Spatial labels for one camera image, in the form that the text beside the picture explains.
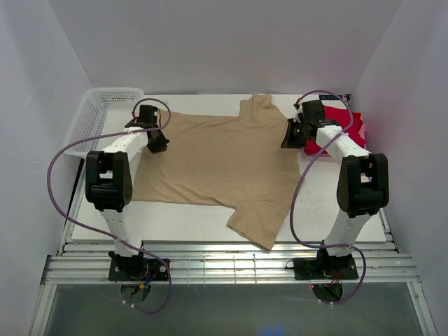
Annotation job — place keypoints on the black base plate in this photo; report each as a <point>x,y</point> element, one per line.
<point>315,269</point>
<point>159,270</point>

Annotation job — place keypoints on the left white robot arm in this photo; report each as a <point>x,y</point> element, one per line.
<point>110,173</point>

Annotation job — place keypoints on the aluminium rail frame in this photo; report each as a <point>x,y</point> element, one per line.
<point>82,263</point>

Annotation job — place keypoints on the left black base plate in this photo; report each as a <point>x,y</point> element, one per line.
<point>159,270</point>

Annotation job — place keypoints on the beige t shirt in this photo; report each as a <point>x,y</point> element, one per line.
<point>233,161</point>

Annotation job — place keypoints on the red folded t shirt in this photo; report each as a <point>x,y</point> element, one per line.
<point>350,129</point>

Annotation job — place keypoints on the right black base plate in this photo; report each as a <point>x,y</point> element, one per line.
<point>315,269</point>

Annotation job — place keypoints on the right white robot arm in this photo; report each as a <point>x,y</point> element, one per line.
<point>362,187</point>

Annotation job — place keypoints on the white plastic mesh basket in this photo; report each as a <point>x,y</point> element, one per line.
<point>103,110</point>

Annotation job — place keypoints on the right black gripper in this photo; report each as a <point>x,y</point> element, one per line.
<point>289,141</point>

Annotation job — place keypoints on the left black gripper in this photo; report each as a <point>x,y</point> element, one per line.
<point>160,146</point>

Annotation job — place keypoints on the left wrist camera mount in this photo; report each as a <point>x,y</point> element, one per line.
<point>135,115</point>

